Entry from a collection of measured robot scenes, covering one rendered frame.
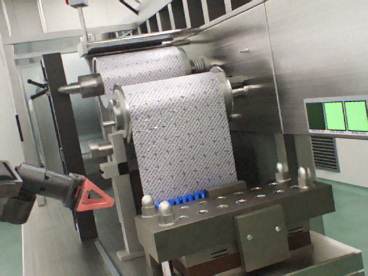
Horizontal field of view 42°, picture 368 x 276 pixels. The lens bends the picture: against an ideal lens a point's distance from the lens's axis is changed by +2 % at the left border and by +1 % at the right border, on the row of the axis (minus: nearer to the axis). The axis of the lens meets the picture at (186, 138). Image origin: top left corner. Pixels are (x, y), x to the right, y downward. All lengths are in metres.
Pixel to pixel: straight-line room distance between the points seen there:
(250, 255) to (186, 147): 0.30
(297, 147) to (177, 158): 0.43
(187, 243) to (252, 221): 0.14
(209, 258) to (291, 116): 0.35
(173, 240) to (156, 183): 0.21
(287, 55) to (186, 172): 0.35
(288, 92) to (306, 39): 0.14
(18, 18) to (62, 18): 0.54
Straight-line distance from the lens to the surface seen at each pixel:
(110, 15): 6.85
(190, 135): 1.11
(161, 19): 1.85
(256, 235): 0.97
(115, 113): 1.09
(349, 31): 0.88
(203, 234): 0.94
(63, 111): 1.39
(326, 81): 0.95
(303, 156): 1.41
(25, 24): 6.71
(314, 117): 0.99
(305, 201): 1.03
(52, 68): 1.39
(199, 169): 1.13
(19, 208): 1.06
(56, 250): 1.42
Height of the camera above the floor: 1.29
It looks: 6 degrees down
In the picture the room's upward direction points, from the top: 10 degrees counter-clockwise
